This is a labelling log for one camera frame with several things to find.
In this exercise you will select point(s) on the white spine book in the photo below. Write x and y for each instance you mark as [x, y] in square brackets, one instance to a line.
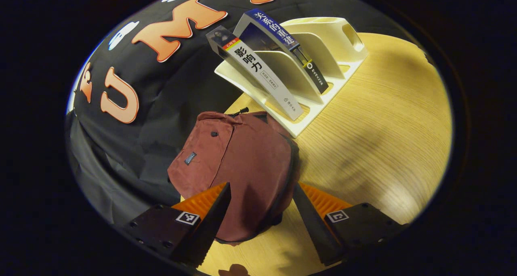
[258, 72]

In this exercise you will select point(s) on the blue spine book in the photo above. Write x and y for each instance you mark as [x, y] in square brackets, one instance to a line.
[278, 29]

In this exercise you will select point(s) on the maroon schoolbag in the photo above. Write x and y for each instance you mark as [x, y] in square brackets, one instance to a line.
[250, 163]

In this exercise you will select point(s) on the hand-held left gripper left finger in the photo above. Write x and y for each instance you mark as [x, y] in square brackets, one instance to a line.
[212, 227]

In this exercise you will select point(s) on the white bookshelf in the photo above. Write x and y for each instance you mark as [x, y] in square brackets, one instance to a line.
[331, 41]

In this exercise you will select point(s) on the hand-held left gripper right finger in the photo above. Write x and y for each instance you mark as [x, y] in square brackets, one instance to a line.
[313, 227]

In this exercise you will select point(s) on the black backdrop cloth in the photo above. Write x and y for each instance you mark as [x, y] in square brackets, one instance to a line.
[161, 98]

